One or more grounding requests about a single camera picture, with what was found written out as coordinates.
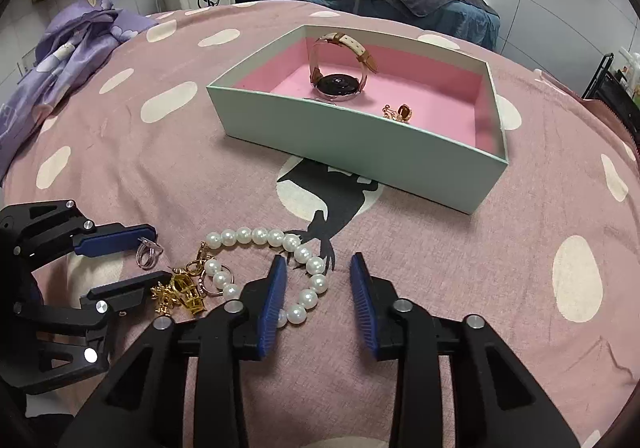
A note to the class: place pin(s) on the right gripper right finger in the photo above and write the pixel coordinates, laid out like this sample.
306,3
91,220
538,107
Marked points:
497,401

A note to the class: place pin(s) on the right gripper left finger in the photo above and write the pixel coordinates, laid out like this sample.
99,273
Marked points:
140,402

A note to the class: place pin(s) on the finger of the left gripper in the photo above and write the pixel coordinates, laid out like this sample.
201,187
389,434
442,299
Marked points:
46,347
38,233

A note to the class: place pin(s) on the silver bangle with charm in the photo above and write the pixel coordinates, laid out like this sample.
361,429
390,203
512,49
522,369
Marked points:
148,253

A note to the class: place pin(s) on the gold charm cluster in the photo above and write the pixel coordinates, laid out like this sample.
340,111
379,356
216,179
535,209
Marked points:
181,292

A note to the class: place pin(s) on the gold heart earring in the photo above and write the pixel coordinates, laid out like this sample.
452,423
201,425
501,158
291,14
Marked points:
402,114

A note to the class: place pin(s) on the pink polka dot bedsheet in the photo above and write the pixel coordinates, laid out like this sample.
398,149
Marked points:
550,258

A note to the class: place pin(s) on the purple floral cloth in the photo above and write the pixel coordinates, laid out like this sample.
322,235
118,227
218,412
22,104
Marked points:
78,42

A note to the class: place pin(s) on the mint box pink lining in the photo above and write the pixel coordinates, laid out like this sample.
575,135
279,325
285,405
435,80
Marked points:
452,151

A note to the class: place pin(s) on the black trolley rack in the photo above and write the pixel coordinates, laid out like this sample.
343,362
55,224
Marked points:
605,90

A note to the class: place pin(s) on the wristwatch with leather strap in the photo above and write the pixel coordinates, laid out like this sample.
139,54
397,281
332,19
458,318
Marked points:
340,86

